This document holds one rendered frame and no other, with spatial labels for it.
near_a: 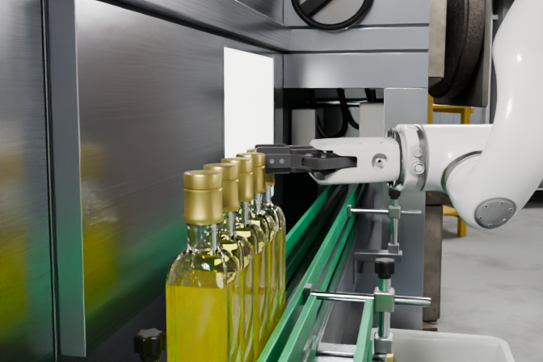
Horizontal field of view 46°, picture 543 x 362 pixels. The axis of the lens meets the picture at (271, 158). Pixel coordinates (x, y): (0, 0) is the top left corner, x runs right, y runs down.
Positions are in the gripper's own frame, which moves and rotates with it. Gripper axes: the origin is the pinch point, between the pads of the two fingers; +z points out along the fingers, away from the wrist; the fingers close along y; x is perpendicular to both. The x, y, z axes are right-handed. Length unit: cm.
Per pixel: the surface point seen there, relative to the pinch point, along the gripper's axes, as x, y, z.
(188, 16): 18.6, 13.7, 10.7
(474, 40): 37, 287, -139
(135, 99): 7.3, -6.5, 15.6
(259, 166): -0.2, -6.8, 1.9
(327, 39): 21, 89, -21
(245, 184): -1.4, -12.5, 3.7
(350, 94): 7, 156, -41
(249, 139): -1.1, 45.2, 0.8
